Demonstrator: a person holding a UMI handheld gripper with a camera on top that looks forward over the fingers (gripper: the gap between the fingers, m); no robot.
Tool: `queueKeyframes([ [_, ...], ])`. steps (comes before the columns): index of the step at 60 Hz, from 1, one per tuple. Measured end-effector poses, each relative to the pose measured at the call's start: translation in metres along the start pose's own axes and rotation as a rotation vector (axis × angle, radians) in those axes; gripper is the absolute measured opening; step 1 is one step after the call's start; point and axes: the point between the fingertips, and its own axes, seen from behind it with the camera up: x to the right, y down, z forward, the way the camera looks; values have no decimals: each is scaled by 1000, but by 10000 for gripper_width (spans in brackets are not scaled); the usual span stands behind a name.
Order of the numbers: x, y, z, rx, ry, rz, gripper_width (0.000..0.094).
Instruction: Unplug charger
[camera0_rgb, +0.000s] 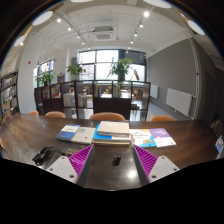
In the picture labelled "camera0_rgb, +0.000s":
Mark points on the dark open shelf unit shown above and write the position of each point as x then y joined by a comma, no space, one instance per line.
111,106

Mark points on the large green potted plant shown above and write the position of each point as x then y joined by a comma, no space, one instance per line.
120,66

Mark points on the white and blue illustrated book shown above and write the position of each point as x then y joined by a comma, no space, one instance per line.
142,138

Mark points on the ceiling air conditioner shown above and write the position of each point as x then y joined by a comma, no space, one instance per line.
104,34

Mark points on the dark blue book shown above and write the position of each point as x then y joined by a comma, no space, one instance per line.
66,132

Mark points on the large paned window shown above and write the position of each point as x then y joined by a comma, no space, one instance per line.
106,56

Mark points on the bushy green potted plant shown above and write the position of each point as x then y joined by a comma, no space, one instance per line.
45,77

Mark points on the white wall radiator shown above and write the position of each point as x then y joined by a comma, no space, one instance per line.
179,101

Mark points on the small blue booklet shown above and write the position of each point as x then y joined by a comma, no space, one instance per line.
219,144

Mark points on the tall bookshelf with books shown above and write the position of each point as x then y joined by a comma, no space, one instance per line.
8,96

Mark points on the large bright blue book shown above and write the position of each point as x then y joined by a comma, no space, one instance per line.
97,136

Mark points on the grey-white hardcover book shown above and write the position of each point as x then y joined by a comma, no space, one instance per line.
113,128

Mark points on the ceiling spot lights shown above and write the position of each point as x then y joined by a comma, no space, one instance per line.
146,14

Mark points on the cream book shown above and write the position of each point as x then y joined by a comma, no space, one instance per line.
111,142

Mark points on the round white ceiling lamps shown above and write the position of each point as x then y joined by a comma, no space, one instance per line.
42,17

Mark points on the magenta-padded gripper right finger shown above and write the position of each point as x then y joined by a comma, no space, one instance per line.
163,168

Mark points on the purple and white book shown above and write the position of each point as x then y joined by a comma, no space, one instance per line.
163,137

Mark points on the black charger block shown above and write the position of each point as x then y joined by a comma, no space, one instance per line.
116,159

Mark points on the small white wall panel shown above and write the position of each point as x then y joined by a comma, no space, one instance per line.
154,91

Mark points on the orange chairs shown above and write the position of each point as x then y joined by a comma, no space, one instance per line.
106,116

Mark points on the small green potted plant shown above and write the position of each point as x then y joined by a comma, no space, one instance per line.
76,69

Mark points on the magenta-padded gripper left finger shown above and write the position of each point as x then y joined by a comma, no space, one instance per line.
63,168

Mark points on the small paned window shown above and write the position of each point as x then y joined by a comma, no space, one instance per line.
43,66

